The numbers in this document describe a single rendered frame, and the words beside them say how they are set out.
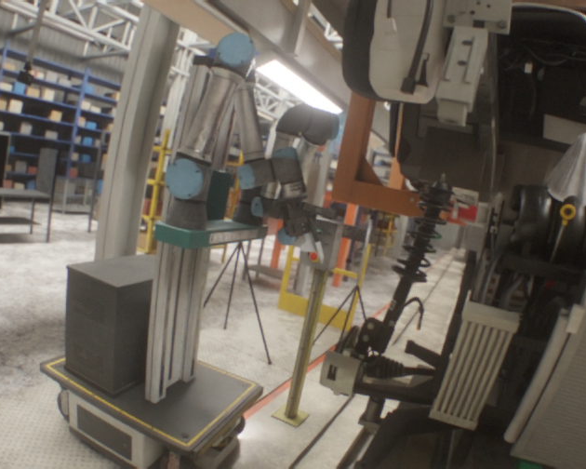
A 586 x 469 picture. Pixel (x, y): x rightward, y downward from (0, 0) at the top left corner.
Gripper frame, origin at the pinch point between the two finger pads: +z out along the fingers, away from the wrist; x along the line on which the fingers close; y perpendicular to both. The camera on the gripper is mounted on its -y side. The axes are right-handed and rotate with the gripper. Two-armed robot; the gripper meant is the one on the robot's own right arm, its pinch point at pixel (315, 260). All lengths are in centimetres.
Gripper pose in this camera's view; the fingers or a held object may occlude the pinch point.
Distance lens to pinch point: 124.3
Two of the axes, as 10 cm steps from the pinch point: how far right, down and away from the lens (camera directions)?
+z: 2.3, 9.6, 1.8
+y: -9.4, 2.6, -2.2
